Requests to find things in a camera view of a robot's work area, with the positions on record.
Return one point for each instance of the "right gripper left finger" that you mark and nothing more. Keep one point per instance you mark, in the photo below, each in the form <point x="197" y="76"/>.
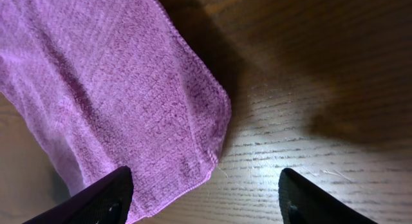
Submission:
<point x="106" y="201"/>

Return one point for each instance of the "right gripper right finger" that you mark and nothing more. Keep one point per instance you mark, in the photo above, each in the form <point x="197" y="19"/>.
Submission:
<point x="302" y="202"/>

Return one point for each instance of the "purple cloth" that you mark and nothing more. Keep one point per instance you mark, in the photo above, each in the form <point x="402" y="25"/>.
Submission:
<point x="107" y="83"/>

